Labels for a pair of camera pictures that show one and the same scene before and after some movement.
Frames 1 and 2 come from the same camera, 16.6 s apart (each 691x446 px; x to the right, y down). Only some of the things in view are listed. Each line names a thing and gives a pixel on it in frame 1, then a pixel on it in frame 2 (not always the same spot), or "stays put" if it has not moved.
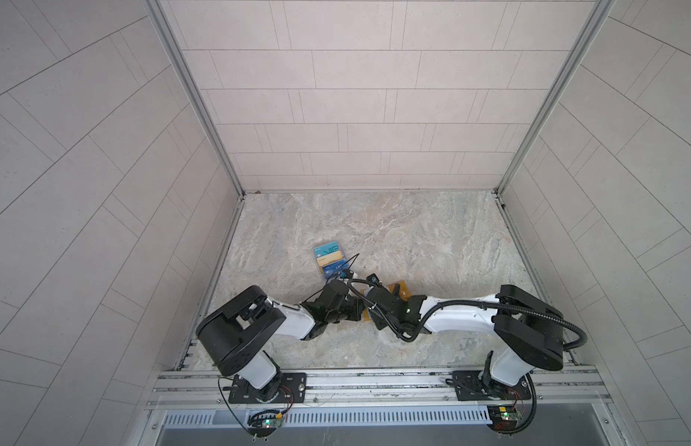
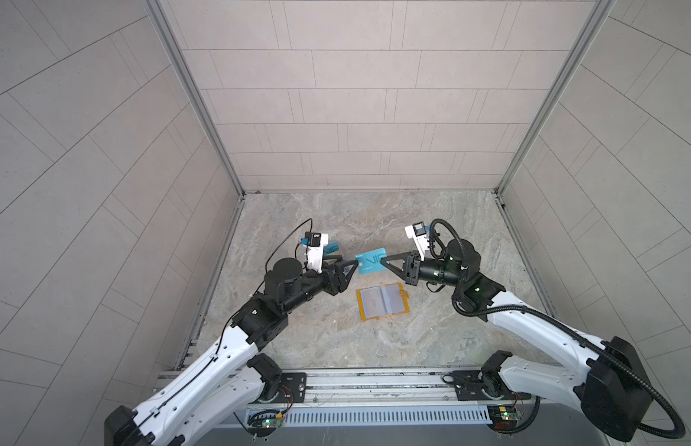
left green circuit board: (267, 420) stays put
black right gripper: (372, 314) to (409, 260)
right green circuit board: (504, 416) stays put
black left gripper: (355, 313) to (335, 286)
